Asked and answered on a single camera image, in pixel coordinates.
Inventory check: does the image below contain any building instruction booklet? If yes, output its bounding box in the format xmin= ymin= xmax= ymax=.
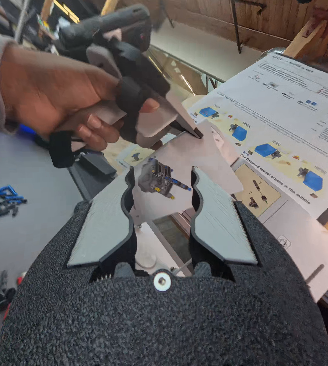
xmin=115 ymin=119 xmax=328 ymax=302

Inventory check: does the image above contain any wooden beam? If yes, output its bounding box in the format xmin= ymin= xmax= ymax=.
xmin=284 ymin=17 xmax=328 ymax=58

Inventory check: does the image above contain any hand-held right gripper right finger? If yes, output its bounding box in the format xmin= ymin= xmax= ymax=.
xmin=189 ymin=165 xmax=259 ymax=282

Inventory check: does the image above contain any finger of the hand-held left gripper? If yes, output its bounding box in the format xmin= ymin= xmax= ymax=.
xmin=165 ymin=91 xmax=204 ymax=140
xmin=136 ymin=107 xmax=185 ymax=150

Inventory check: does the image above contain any dark grey flat pad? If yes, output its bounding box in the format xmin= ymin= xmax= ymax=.
xmin=68 ymin=152 xmax=117 ymax=201

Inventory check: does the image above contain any pile of mixed building pieces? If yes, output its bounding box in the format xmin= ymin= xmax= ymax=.
xmin=0 ymin=269 xmax=27 ymax=313

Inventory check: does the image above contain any black metal bracket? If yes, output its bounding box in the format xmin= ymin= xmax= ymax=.
xmin=230 ymin=0 xmax=267 ymax=54

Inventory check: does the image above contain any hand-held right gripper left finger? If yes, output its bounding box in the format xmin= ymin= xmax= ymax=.
xmin=67 ymin=166 xmax=138 ymax=282

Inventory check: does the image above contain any person's left hand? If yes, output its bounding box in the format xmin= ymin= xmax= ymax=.
xmin=0 ymin=44 xmax=160 ymax=151

